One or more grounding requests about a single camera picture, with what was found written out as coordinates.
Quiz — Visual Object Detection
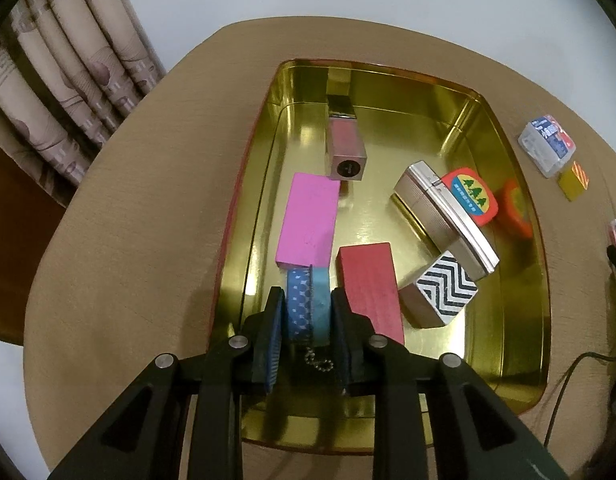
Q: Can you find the yellow block with red stripes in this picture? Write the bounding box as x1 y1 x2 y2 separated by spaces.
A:
558 161 591 203

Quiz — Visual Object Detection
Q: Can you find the red rectangular block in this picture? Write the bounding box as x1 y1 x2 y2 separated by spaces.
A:
335 242 406 346

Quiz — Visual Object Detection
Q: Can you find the pink lip gloss gold cap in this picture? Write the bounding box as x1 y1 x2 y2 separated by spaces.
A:
324 94 367 182

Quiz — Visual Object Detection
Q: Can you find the ribbed rose gold case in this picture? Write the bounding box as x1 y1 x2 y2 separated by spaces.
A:
393 160 501 282

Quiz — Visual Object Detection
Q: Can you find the beige patterned curtain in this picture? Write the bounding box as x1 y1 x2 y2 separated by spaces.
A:
0 0 166 208

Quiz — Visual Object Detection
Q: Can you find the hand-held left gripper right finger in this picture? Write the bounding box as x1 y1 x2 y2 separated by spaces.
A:
330 287 569 480

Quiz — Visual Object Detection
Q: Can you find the small blue tin with chain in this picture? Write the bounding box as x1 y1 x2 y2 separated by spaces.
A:
286 266 335 375

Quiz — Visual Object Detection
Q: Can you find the clear case with blue-red cards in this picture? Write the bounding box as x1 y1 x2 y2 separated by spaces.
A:
518 114 578 178

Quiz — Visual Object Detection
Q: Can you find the red and gold tin box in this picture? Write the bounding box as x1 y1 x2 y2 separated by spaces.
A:
208 59 553 457

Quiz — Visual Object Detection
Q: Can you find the black cable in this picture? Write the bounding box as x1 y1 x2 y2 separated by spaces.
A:
548 352 616 441

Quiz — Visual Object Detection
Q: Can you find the black white zigzag block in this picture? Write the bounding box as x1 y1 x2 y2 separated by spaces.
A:
398 250 480 330

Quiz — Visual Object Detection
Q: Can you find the orange tin with tree print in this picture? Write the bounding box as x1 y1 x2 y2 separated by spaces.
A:
440 166 500 228

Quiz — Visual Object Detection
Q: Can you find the pink rectangular block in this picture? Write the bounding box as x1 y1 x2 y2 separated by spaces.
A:
276 172 341 268

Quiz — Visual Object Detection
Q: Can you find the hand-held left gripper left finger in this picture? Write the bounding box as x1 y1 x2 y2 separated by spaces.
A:
48 286 289 480

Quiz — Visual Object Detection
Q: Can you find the brown wooden furniture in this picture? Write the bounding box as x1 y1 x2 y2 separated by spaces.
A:
0 135 71 343

